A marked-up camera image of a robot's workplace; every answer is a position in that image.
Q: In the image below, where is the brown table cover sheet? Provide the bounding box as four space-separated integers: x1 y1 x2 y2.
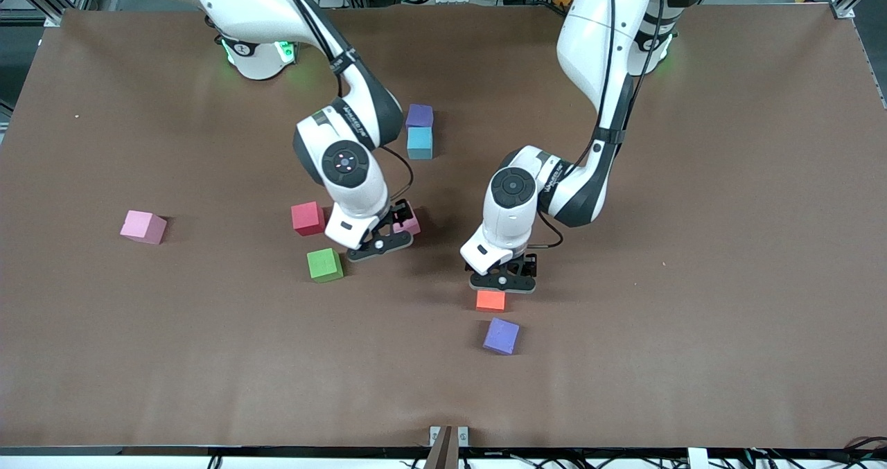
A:
0 5 887 449

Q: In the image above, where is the silver metal bracket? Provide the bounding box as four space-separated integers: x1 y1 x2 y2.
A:
430 425 469 448

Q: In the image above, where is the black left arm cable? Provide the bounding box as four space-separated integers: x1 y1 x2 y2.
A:
534 0 666 248

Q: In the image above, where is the light blue foam cube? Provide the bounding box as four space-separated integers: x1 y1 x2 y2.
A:
407 127 434 160

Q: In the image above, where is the green foam cube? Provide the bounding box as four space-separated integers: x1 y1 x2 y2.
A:
307 248 344 283

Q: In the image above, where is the red foam cube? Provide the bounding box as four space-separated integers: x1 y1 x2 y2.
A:
291 202 326 236

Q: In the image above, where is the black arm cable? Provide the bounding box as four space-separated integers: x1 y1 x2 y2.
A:
534 0 666 248
274 0 415 206

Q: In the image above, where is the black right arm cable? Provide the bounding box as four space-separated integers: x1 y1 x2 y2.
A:
274 0 415 206

